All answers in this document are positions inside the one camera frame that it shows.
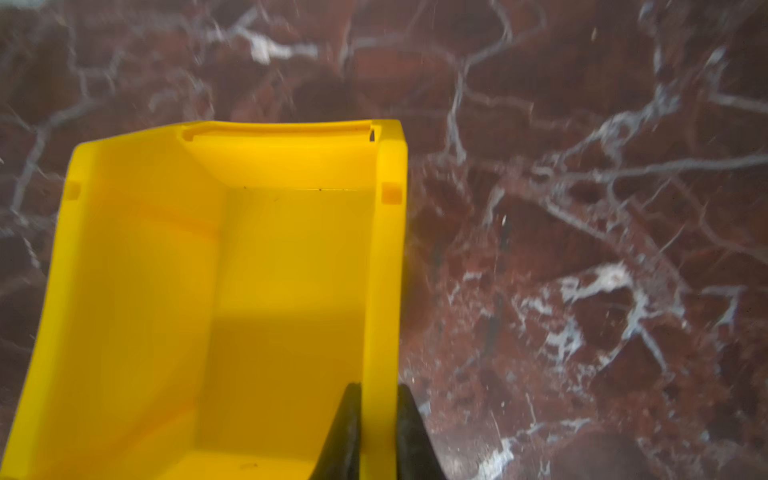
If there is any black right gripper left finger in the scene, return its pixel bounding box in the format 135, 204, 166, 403
309, 383, 362, 480

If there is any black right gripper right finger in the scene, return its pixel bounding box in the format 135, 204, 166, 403
396, 384, 447, 480

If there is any yellow plastic bin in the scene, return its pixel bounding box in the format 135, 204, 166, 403
1, 120, 408, 479

